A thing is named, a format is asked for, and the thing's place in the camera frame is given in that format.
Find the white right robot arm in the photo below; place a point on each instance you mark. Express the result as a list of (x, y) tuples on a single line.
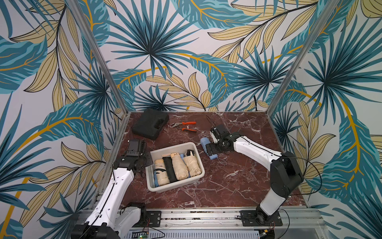
[(285, 172)]

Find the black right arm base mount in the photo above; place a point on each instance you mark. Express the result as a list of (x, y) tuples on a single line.
[(258, 218)]

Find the green circuit board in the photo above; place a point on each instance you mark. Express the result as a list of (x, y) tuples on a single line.
[(139, 235)]

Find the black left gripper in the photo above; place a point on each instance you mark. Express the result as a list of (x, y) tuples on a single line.
[(149, 160)]

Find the aluminium frame post left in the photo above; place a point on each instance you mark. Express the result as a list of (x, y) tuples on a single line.
[(88, 34)]

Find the orange handled pliers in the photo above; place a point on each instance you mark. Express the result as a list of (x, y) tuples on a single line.
[(184, 126)]

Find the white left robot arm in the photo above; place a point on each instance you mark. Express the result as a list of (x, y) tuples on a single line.
[(107, 221)]

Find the black plastic tool case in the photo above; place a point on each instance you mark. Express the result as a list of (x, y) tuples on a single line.
[(150, 124)]

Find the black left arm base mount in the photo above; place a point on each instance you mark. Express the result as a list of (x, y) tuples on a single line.
[(147, 218)]

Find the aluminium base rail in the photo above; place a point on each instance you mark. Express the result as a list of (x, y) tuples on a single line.
[(221, 223)]

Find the aluminium frame post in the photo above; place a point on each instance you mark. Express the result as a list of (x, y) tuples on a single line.
[(88, 34), (316, 30)]

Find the beige umbrella with black strap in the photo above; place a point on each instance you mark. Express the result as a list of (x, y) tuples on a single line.
[(161, 173)]

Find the light blue umbrella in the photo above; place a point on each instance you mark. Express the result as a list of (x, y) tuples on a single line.
[(205, 142)]

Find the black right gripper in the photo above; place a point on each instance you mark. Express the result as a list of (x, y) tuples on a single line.
[(213, 148)]

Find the aluminium frame post right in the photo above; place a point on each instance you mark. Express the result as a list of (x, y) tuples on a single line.
[(316, 30)]

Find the beige plastic storage box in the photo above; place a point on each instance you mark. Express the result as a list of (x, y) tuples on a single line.
[(180, 148)]

